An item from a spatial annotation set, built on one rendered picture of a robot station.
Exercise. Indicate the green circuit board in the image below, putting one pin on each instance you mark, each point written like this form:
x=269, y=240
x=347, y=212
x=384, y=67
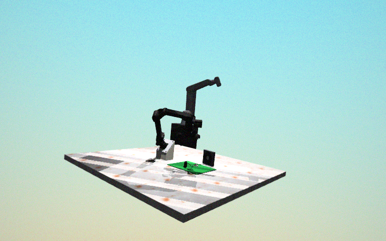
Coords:
x=196, y=169

